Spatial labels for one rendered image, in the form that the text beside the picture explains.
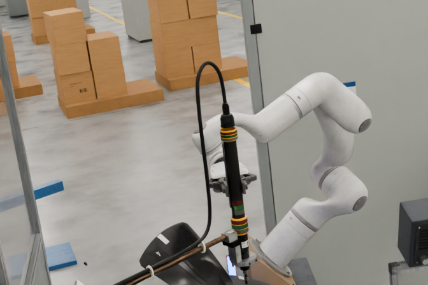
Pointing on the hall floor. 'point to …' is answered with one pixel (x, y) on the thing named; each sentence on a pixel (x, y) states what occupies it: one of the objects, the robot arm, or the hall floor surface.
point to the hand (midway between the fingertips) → (234, 187)
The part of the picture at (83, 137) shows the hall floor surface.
